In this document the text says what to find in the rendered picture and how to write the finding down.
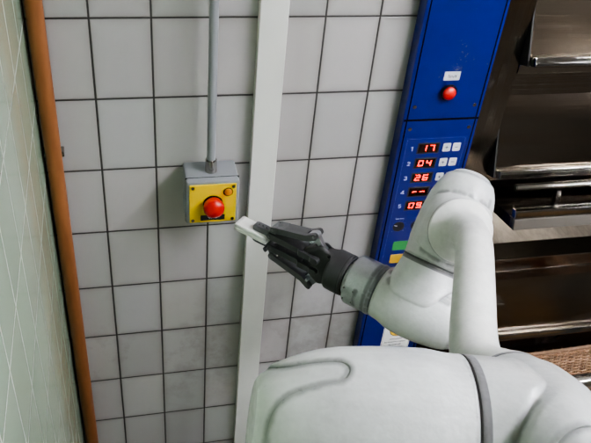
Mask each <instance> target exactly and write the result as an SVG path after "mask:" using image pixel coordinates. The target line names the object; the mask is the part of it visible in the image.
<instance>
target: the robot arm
mask: <svg viewBox="0 0 591 443"><path fill-rule="evenodd" d="M493 209H494V190H493V187H492V185H491V183H490V181H489V180H488V179H487V178H486V177H484V176H483V175H481V174H479V173H477V172H475V171H470V170H466V169H455V170H453V171H449V172H447V173H446V174H445V175H444V176H442V177H441V178H440V179H439V180H438V181H437V183H436V184H435V185H434V187H433V188H432V189H431V191H430V192H429V194H428V195H427V198H426V199H425V201H424V203H423V205H422V207H421V209H420V212H419V214H418V216H417V218H416V220H415V223H414V224H413V227H412V231H411V233H410V236H409V240H408V243H407V245H406V248H405V251H404V253H403V255H402V257H401V259H400V260H399V261H398V263H397V264H396V266H395V267H394V269H393V268H391V267H389V266H388V265H384V264H382V263H380V262H378V261H376V260H374V259H373V258H369V257H367V256H361V257H359V258H358V257H357V256H355V255H354V254H352V253H350V252H348V251H345V250H337V249H334V248H333V247H332V246H331V245H330V244H329V243H325V241H324V238H323V237H322V235H323V234H324V230H323V229H321V228H317V229H310V228H306V227H303V226H299V225H295V224H291V223H287V222H284V221H277V222H276V223H275V224H274V225H273V226H272V227H270V226H268V225H266V224H264V223H262V222H261V221H257V222H255V221H253V220H251V219H249V218H247V217H245V216H243V217H242V218H241V219H240V220H238V221H237V222H236V223H235V227H234V230H236V231H238V232H240V233H242V234H244V235H246V236H248V237H251V238H252V240H253V241H254V242H256V243H259V244H261V245H263V246H265V247H263V251H264V252H266V251H268V252H269V254H268V255H267V256H268V257H269V258H270V259H271V260H272V261H274V262H275V263H276V264H277V265H279V266H280V267H281V268H283V269H284V270H285V271H287V272H289V273H290V274H291V275H293V276H294V277H295V278H297V279H298V280H300V281H301V283H302V284H303V285H304V286H305V287H306V288H307V289H310V288H311V287H312V286H313V285H314V284H315V283H318V284H322V286H323V288H325V289H327V290H329V291H331V292H333V293H335V294H337V295H340V297H341V300H342V301H343V302H344V303H345V304H347V305H349V306H351V307H353V308H355V309H358V310H360V311H361V312H362V313H364V314H366V315H369V316H371V317H373V318H374V319H376V320H377V321H378V322H379V323H380V324H381V325H382V326H383V327H384V328H386V329H387V330H389V331H391V332H393V333H395V334H397V335H398V336H400V337H401V338H405V339H407V340H410V341H412V342H414V343H417V344H420V345H424V346H427V347H431V348H434V349H440V350H444V349H449V352H439V351H435V350H430V349H426V348H416V347H402V346H338V347H329V348H323V349H317V350H313V351H309V352H303V353H300V354H297V355H295V356H291V357H288V358H286V359H283V360H280V361H278V362H275V363H273V364H272V365H271V366H269V367H268V369H267V370H266V371H264V372H262V373H261V374H259V376H258V377H257V378H256V380H255V381H254V383H253V387H252V394H251V399H250V404H249V410H248V417H247V425H246V435H245V443H591V391H590V390H589V389H588V388H587V387H586V386H585V385H583V384H582V383H581V382H580V381H578V380H577V379H575V378H574V377H573V376H571V375H570V374H569V373H567V372H566V371H565V370H563V369H562V368H560V367H558V366H556V365H554V364H552V363H550V362H549V361H546V360H543V359H539V358H537V357H534V356H532V355H530V354H528V353H525V352H519V351H514V350H508V349H505V348H501V347H500V343H499V338H498V329H497V309H496V287H495V265H494V250H493ZM276 255H278V257H277V256H276Z"/></svg>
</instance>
